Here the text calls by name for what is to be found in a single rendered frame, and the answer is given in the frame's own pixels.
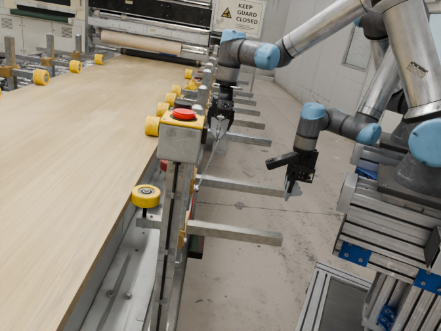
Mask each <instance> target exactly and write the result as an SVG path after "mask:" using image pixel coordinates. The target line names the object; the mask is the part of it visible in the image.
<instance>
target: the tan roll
mask: <svg viewBox="0 0 441 331"><path fill-rule="evenodd" d="M92 36H93V37H100V38H101V42H103V43H107V44H112V45H119V46H124V47H131V48H136V49H143V50H147V51H155V52H159V53H167V54H171V55H179V56H180V55H181V53H182V52H187V53H194V54H199V55H206V54H207V52H204V51H197V50H193V49H185V48H182V43H177V42H173V41H166V40H161V39H154V38H150V37H142V36H138V35H131V34H126V33H119V32H111V31H107V30H102V33H101V34H99V33H92Z"/></svg>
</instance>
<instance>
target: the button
mask: <svg viewBox="0 0 441 331"><path fill-rule="evenodd" d="M172 115H173V116H174V117H175V118H178V119H181V120H193V119H194V118H195V117H196V113H195V112H194V111H192V110H189V109H184V108H176V109H174V110H173V113H172Z"/></svg>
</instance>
